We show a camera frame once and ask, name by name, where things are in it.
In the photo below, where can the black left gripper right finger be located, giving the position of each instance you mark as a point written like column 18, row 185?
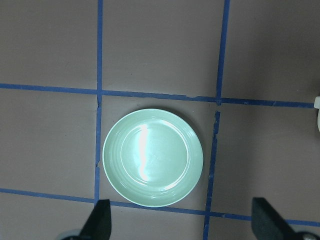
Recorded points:
column 267, row 223

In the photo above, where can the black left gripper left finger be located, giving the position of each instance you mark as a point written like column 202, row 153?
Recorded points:
column 98, row 224

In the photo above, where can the white rice cooker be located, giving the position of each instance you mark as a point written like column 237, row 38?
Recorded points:
column 316, row 105

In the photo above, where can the light green plate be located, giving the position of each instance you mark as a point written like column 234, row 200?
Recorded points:
column 152, row 157

